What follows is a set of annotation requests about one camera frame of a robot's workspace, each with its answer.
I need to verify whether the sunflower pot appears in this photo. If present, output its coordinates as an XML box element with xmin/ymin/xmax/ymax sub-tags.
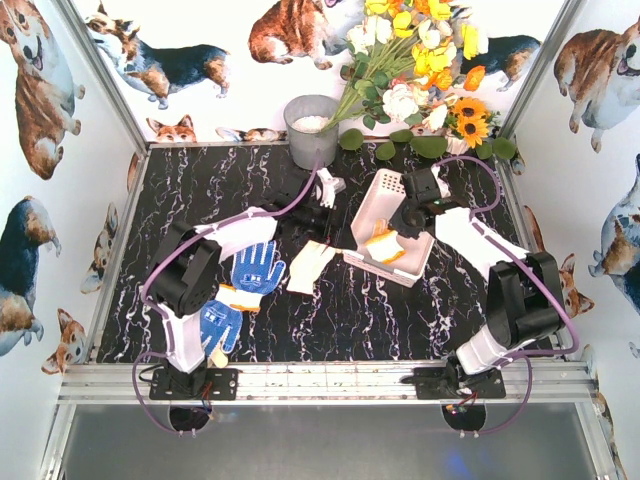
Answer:
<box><xmin>443</xmin><ymin>97</ymin><xmax>500</xmax><ymax>155</ymax></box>

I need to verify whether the cream knit glove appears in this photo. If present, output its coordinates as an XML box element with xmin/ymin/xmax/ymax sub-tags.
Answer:
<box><xmin>286</xmin><ymin>240</ymin><xmax>342</xmax><ymax>295</ymax></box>

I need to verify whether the purple cable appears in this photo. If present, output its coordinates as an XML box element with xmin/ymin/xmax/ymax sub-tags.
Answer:
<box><xmin>131</xmin><ymin>154</ymin><xmax>326</xmax><ymax>435</ymax></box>
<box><xmin>433</xmin><ymin>155</ymin><xmax>581</xmax><ymax>434</ymax></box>

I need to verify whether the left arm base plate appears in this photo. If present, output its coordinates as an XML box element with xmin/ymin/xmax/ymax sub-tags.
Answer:
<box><xmin>149</xmin><ymin>368</ymin><xmax>239</xmax><ymax>401</ymax></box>

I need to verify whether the blue dotted glove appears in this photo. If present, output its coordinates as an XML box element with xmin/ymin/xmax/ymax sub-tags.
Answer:
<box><xmin>215</xmin><ymin>240</ymin><xmax>286</xmax><ymax>312</ymax></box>
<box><xmin>200</xmin><ymin>300</ymin><xmax>243</xmax><ymax>357</ymax></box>

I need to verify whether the white plastic storage basket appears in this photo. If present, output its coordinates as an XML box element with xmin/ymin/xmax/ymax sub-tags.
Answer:
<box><xmin>343</xmin><ymin>169</ymin><xmax>434</xmax><ymax>288</ymax></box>

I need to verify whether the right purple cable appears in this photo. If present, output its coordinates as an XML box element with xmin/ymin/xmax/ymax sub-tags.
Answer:
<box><xmin>433</xmin><ymin>155</ymin><xmax>581</xmax><ymax>434</ymax></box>

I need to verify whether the yellow coated work glove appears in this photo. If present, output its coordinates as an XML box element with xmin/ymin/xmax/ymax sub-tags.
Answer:
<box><xmin>365</xmin><ymin>219</ymin><xmax>406</xmax><ymax>264</ymax></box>

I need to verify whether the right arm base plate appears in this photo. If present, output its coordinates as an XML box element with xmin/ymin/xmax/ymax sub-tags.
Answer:
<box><xmin>400</xmin><ymin>363</ymin><xmax>506</xmax><ymax>400</ymax></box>

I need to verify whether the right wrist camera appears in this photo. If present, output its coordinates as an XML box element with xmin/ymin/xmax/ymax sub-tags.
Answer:
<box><xmin>430</xmin><ymin>165</ymin><xmax>451</xmax><ymax>198</ymax></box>

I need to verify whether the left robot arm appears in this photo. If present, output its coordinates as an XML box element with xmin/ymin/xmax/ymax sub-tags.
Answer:
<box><xmin>142</xmin><ymin>186</ymin><xmax>341</xmax><ymax>374</ymax></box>

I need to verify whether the artificial flower bouquet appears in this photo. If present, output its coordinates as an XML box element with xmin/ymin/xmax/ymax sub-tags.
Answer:
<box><xmin>324</xmin><ymin>1</ymin><xmax>489</xmax><ymax>131</ymax></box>

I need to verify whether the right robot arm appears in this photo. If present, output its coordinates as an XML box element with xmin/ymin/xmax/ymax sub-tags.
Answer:
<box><xmin>390</xmin><ymin>168</ymin><xmax>566</xmax><ymax>375</ymax></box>

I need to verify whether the grey metal bucket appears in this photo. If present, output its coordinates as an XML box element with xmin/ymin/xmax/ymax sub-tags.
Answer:
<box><xmin>283</xmin><ymin>95</ymin><xmax>339</xmax><ymax>170</ymax></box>

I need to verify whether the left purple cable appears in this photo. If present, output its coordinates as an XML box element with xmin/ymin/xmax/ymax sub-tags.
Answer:
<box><xmin>131</xmin><ymin>154</ymin><xmax>326</xmax><ymax>435</ymax></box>

